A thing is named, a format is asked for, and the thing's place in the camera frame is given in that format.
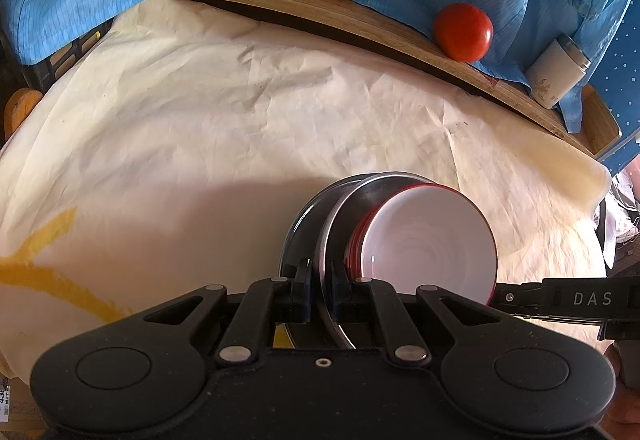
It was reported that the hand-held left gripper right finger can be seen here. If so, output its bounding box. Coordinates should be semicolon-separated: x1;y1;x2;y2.
329;262;501;366

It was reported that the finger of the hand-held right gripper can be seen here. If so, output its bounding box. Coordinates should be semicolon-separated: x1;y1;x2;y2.
492;281;548;321

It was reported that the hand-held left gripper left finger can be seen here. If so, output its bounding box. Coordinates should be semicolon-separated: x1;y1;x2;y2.
142;257;321;366

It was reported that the large steel plate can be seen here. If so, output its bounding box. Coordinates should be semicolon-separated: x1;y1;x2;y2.
278;173;386;350

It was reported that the steel bowl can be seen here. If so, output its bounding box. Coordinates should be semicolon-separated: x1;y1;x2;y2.
321;171;438;352

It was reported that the person's right hand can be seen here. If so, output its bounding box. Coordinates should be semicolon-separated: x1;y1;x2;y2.
607;340;640;426

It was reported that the white crumpled cloth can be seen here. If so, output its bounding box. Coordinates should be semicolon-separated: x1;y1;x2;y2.
612;167;640;241

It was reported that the cream table cloth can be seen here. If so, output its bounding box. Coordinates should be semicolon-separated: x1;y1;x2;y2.
0;0;613;381

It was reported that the blue polka dot cloth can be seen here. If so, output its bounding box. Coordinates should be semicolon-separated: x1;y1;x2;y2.
592;0;640;176

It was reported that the white thermos bottle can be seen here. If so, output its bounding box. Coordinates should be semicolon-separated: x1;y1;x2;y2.
525;34;593;110

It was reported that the wooden shelf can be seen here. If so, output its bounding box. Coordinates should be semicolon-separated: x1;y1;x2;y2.
157;0;623;156

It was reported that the red tomato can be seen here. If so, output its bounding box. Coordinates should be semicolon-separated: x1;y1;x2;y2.
433;2;495;62

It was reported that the cardboard box white label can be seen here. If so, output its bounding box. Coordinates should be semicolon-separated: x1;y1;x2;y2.
0;370;46;440

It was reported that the black plastic crate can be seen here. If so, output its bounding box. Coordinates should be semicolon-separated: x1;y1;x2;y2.
20;17;117;93

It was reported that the tan wooden post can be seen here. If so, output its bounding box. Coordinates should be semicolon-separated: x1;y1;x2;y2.
4;89;42;141

